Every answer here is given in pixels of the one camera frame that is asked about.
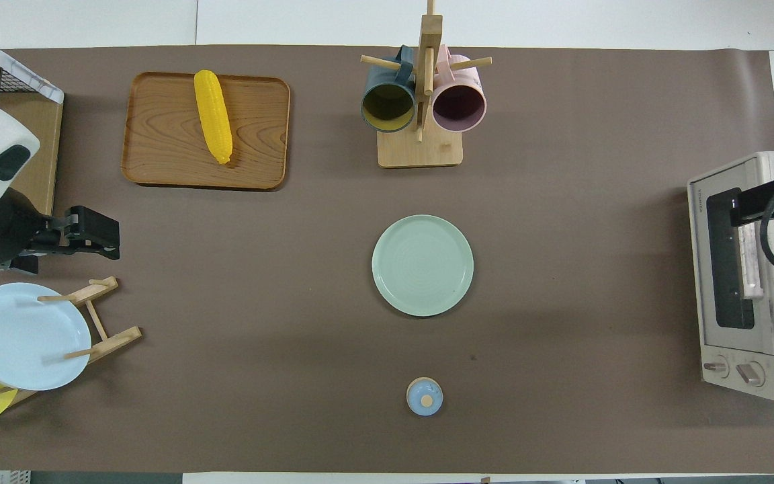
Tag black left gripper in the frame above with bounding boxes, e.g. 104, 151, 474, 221
7, 206, 120, 274

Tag yellow corn cob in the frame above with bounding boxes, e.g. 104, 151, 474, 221
193, 69, 234, 165

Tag pale green plate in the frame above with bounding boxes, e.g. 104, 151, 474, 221
372, 214, 475, 317

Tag light blue plate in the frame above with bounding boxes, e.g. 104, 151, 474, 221
0, 282, 92, 391

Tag wooden plate rack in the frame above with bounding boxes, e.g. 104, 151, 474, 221
0, 276, 142, 407

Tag wooden serving tray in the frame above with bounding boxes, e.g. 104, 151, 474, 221
120, 71, 292, 192

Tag brown table mat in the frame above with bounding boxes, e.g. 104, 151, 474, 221
0, 44, 774, 475

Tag pink mug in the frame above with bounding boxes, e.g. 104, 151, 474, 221
431, 44, 488, 133

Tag wooden mug tree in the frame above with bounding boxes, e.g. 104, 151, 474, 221
360, 0, 493, 169

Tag dark blue mug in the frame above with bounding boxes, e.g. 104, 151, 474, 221
360, 45, 419, 134

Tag small blue lidded jar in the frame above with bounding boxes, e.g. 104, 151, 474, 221
406, 377, 444, 417

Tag black wire wooden shelf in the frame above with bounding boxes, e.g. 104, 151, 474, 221
0, 27, 65, 216

